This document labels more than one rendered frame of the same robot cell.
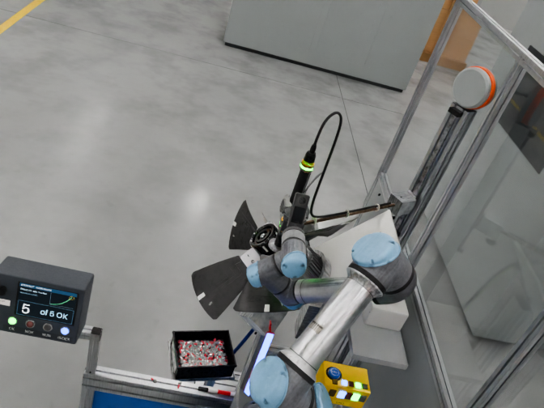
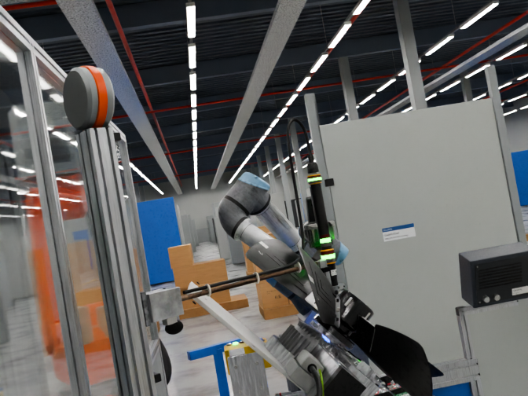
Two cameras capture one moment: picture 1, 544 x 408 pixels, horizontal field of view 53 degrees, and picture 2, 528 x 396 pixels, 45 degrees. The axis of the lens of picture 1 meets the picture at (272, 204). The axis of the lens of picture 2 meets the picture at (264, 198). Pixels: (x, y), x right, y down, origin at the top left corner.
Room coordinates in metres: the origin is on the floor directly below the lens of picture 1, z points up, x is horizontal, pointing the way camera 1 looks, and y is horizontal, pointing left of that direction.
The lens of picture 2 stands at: (3.57, -0.09, 1.53)
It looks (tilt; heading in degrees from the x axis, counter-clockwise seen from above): 1 degrees up; 184
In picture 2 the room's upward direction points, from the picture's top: 10 degrees counter-clockwise
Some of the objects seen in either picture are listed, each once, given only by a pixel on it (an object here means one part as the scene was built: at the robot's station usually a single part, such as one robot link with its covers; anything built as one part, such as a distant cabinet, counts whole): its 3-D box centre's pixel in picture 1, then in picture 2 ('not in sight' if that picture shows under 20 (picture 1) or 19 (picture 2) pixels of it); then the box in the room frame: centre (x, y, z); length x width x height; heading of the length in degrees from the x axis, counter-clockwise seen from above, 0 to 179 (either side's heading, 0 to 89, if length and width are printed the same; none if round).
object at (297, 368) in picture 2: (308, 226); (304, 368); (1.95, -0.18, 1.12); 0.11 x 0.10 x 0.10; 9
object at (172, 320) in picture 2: not in sight; (174, 324); (1.97, -0.49, 1.29); 0.05 x 0.04 x 0.05; 134
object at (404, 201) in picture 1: (401, 202); (157, 305); (2.00, -0.52, 1.35); 0.10 x 0.07 x 0.08; 134
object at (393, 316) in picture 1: (383, 306); not in sight; (1.84, -0.61, 0.91); 0.17 x 0.16 x 0.11; 99
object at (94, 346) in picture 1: (93, 350); (465, 332); (1.12, 0.40, 0.96); 0.03 x 0.03 x 0.20; 9
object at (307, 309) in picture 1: (316, 318); not in sight; (1.83, -0.36, 0.73); 0.15 x 0.09 x 0.22; 99
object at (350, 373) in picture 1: (341, 385); (247, 357); (1.25, -0.42, 1.02); 0.16 x 0.10 x 0.11; 99
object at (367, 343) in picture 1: (373, 329); not in sight; (1.76, -0.59, 0.84); 0.36 x 0.24 x 0.03; 9
